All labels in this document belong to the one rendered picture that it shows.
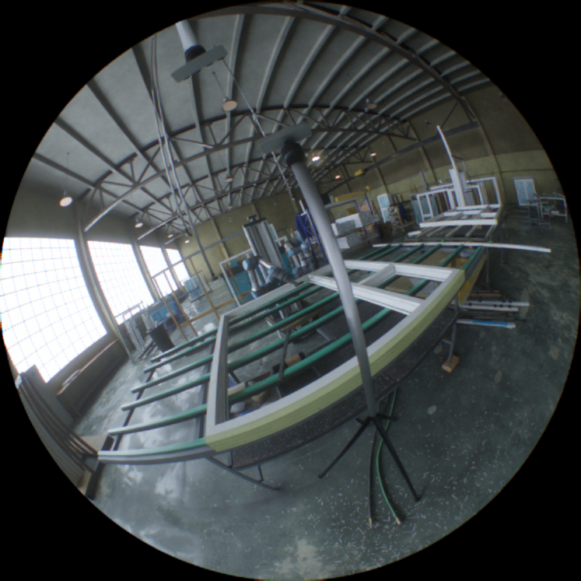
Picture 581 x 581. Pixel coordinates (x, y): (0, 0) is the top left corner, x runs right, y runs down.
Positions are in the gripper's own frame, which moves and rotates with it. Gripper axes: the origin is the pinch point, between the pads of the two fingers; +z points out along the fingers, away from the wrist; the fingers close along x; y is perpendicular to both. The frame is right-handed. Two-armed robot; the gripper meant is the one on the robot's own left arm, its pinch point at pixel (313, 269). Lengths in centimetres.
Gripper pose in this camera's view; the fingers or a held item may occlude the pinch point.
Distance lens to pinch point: 203.0
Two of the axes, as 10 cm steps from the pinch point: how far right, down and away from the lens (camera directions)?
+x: -3.0, -1.7, 9.4
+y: 8.8, -4.3, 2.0
